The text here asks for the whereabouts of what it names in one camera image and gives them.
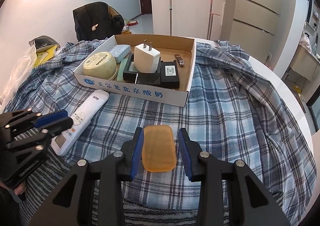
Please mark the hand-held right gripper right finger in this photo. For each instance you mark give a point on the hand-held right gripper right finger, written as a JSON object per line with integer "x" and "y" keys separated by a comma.
{"x": 186, "y": 155}

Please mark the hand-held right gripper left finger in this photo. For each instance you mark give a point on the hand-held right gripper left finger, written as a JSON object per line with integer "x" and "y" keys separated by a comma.
{"x": 137, "y": 155}

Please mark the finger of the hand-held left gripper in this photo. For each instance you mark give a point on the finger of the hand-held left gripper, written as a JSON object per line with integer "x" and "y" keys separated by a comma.
{"x": 51, "y": 118}
{"x": 60, "y": 128}

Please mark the orange plastic soap box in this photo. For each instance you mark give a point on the orange plastic soap box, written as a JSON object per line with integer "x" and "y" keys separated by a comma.
{"x": 158, "y": 148}

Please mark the white remote control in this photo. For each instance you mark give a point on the white remote control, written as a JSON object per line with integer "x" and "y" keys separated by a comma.
{"x": 85, "y": 113}

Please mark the shallow cardboard box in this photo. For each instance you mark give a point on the shallow cardboard box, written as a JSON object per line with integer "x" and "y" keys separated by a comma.
{"x": 140, "y": 95}

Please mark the cream round tin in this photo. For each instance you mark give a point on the cream round tin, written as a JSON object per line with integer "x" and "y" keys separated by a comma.
{"x": 100, "y": 65}

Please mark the black battery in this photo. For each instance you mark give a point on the black battery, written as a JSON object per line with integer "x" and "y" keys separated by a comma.
{"x": 170, "y": 80}

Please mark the green card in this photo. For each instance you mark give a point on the green card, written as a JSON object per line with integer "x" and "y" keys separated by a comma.
{"x": 121, "y": 72}

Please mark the black square magnifier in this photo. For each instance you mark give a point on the black square magnifier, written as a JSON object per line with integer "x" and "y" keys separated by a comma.
{"x": 128, "y": 70}

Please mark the pale grey card box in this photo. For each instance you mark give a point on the pale grey card box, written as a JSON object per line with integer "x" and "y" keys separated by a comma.
{"x": 120, "y": 52}

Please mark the metal nail clipper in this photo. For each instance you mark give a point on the metal nail clipper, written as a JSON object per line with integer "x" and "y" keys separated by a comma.
{"x": 180, "y": 60}

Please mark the white charger plug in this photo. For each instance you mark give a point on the white charger plug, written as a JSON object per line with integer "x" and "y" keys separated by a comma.
{"x": 147, "y": 59}

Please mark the person's left forearm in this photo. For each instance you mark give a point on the person's left forearm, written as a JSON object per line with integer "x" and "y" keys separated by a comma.
{"x": 7, "y": 213}

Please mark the person's left hand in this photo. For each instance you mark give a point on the person's left hand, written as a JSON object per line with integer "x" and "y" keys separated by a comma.
{"x": 20, "y": 189}

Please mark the blue plaid shirt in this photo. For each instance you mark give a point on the blue plaid shirt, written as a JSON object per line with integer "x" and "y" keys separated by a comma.
{"x": 225, "y": 128}

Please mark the clear plastic bag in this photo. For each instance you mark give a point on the clear plastic bag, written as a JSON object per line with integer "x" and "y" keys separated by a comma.
{"x": 17, "y": 73}

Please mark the yellow envelope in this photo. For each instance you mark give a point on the yellow envelope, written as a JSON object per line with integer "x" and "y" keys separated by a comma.
{"x": 45, "y": 57}

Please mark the grey striped sweater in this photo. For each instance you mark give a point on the grey striped sweater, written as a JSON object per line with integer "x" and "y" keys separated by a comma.
{"x": 162, "y": 216}

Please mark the grey bag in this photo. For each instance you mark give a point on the grey bag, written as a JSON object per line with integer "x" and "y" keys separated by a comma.
{"x": 43, "y": 40}

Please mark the chair with black jacket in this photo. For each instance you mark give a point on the chair with black jacket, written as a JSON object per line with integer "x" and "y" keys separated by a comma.
{"x": 87, "y": 20}

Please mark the yellow box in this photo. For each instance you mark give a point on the yellow box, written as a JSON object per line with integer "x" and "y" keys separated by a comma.
{"x": 126, "y": 32}

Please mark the patterned floor mat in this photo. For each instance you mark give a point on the patterned floor mat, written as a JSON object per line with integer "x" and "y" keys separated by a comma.
{"x": 299, "y": 98}

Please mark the red broom stick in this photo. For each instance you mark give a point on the red broom stick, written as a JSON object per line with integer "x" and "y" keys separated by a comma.
{"x": 210, "y": 18}

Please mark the beige vanity cabinet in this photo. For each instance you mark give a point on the beige vanity cabinet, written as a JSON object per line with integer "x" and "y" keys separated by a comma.
{"x": 300, "y": 63}

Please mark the pile of pale clothes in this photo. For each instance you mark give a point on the pile of pale clothes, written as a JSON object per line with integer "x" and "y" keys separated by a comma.
{"x": 305, "y": 42}

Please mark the beige refrigerator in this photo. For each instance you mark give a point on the beige refrigerator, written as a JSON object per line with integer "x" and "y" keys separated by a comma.
{"x": 250, "y": 3}

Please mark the bathroom mirror cabinet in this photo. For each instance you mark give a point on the bathroom mirror cabinet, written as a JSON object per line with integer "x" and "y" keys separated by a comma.
{"x": 313, "y": 13}

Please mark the white wall socket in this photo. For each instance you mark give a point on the white wall socket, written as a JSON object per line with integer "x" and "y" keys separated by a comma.
{"x": 268, "y": 57}

